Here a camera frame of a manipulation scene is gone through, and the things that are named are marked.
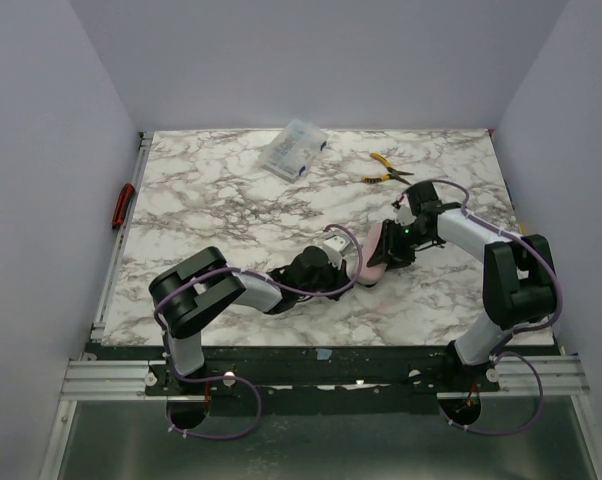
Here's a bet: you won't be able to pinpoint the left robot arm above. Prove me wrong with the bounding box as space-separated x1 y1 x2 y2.
148 246 352 377

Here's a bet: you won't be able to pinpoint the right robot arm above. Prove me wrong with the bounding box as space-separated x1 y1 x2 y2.
358 180 563 371

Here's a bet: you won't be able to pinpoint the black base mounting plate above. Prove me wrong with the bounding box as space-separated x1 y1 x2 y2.
145 346 499 417

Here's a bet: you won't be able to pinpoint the clear plastic organizer box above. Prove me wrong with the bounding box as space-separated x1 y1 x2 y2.
258 120 329 183

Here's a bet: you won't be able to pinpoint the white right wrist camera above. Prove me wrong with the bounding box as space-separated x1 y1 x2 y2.
392 196 416 226

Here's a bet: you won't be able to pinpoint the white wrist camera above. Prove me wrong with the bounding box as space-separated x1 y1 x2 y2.
320 234 353 269
392 196 416 226

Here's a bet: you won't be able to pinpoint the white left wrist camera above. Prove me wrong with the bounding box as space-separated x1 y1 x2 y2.
320 234 353 269

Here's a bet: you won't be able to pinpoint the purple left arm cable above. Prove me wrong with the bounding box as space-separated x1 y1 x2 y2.
153 223 365 441

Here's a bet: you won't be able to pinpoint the yellow handled pliers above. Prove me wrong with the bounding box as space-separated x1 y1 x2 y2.
361 152 413 185

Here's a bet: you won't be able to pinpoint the red black handled tool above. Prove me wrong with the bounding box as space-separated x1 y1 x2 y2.
111 183 135 230

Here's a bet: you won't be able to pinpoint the aluminium frame rail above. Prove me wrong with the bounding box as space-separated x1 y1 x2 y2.
60 357 155 401

